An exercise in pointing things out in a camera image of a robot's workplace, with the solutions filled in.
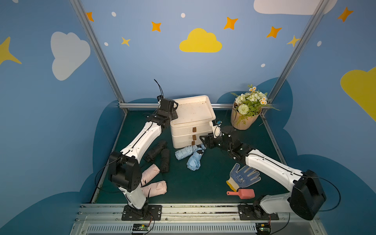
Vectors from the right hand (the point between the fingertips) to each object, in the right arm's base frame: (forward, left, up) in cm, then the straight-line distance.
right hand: (206, 133), depth 81 cm
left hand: (+12, +21, +5) cm, 25 cm away
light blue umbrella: (-3, +12, -17) cm, 21 cm away
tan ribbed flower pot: (+20, -27, -15) cm, 37 cm away
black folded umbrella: (-9, +25, -18) cm, 32 cm away
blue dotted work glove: (-16, -26, -21) cm, 37 cm away
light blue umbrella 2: (-12, +6, -15) cm, 20 cm away
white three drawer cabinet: (+13, +7, +2) cm, 15 cm away
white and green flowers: (+21, -27, +5) cm, 35 cm away
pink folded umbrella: (-19, +32, -17) cm, 41 cm away
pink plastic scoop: (-26, -21, -19) cm, 38 cm away
